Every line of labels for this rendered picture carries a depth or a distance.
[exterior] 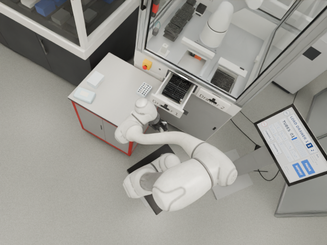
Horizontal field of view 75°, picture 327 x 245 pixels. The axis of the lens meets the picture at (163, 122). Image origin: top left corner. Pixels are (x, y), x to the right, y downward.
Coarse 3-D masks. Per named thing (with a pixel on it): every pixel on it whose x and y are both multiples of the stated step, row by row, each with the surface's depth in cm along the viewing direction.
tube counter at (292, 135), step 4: (292, 132) 154; (292, 136) 153; (296, 136) 152; (292, 140) 153; (296, 140) 152; (296, 144) 152; (300, 144) 150; (296, 148) 152; (300, 148) 150; (304, 148) 149; (300, 152) 150; (304, 152) 149; (304, 156) 149
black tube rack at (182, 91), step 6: (174, 78) 181; (180, 78) 182; (168, 84) 177; (174, 84) 179; (180, 84) 180; (186, 84) 182; (168, 90) 175; (174, 90) 180; (180, 90) 177; (186, 90) 182; (168, 96) 176; (180, 96) 175
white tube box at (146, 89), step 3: (144, 84) 187; (147, 84) 186; (141, 87) 183; (144, 87) 184; (147, 87) 185; (150, 87) 185; (138, 90) 182; (144, 90) 184; (147, 90) 185; (138, 93) 181; (141, 93) 181; (144, 93) 182; (147, 93) 184; (141, 96) 183; (144, 96) 180
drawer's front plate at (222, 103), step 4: (200, 88) 178; (200, 92) 181; (204, 92) 179; (208, 92) 178; (200, 96) 185; (204, 96) 183; (208, 96) 180; (212, 96) 178; (216, 96) 178; (204, 100) 187; (208, 100) 184; (216, 100) 180; (220, 100) 177; (212, 104) 186; (220, 104) 181; (224, 104) 179; (228, 104) 177; (220, 108) 186; (224, 108) 183
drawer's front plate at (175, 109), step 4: (152, 96) 168; (156, 96) 167; (152, 100) 173; (156, 100) 170; (160, 100) 168; (164, 100) 167; (156, 104) 175; (168, 104) 166; (172, 104) 167; (172, 108) 169; (176, 108) 166; (172, 112) 173; (176, 112) 170; (180, 112) 168; (176, 116) 175; (180, 116) 172
